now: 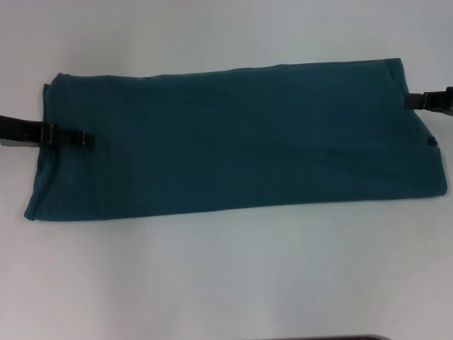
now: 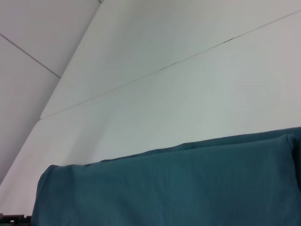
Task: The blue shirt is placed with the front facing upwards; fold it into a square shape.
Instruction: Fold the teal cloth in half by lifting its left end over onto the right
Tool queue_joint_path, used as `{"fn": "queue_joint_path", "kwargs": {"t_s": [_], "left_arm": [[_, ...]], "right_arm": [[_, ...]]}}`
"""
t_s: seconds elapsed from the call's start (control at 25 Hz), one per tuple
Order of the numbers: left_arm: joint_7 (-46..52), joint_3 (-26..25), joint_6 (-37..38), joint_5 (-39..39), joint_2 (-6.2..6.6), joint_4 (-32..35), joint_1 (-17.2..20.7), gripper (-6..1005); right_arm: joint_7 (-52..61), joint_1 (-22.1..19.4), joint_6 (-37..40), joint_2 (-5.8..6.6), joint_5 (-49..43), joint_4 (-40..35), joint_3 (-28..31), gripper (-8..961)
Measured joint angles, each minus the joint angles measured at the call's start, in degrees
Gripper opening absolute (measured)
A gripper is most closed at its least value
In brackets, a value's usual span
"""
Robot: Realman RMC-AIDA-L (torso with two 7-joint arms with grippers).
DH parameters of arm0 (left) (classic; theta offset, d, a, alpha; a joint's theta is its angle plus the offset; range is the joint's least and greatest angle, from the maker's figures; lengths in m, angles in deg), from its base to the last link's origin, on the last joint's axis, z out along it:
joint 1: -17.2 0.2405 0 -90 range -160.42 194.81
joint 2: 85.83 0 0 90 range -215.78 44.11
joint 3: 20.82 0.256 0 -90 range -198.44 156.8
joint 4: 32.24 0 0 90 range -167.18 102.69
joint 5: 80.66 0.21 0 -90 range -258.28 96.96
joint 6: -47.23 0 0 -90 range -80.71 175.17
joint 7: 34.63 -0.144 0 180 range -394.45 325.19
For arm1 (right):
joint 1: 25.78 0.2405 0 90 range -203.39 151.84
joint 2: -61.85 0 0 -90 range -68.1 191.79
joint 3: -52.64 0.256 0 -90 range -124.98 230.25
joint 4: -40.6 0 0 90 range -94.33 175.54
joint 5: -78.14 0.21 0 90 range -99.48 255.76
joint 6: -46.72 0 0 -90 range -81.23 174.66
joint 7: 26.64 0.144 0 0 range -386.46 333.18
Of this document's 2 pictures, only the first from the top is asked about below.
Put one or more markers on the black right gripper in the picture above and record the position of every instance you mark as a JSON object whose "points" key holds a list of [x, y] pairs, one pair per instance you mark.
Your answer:
{"points": [[446, 101]]}

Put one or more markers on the teal t-shirt with FREE print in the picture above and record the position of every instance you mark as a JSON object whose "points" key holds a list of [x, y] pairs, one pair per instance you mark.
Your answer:
{"points": [[230, 141]]}

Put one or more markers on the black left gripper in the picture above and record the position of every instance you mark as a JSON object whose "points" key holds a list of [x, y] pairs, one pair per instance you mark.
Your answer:
{"points": [[23, 132]]}

